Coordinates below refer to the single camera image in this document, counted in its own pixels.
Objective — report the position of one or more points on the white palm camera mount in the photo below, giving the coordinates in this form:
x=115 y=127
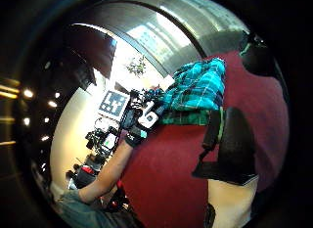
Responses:
x=148 y=116

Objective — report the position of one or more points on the row of ceiling lamps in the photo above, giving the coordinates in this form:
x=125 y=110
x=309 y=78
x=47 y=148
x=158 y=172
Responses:
x=28 y=93

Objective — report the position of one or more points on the black camera rig on tripod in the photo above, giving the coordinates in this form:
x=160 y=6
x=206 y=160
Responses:
x=102 y=140

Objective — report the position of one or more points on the teal plaid cloth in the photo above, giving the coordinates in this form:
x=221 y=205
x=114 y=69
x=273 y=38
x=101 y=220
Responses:
x=195 y=91

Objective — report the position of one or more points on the the person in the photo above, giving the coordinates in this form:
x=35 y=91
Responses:
x=84 y=213

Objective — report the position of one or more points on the black and red bag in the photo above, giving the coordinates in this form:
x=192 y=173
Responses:
x=85 y=174

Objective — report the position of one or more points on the white marker cube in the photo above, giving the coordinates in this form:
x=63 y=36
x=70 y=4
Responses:
x=114 y=104

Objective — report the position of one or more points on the green potted plant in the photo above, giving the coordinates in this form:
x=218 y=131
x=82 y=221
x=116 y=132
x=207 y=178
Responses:
x=137 y=66

